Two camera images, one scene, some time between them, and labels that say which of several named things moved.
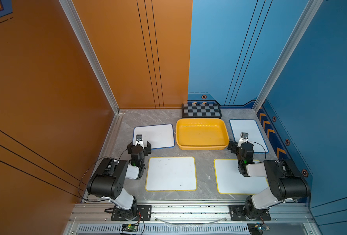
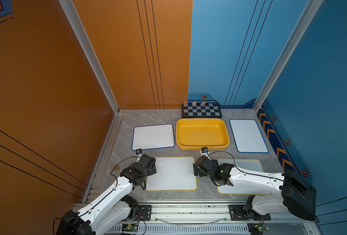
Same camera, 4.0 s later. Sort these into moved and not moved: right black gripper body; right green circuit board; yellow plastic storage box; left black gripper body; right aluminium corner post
Moved: left black gripper body; right black gripper body
Not moved: yellow plastic storage box; right aluminium corner post; right green circuit board
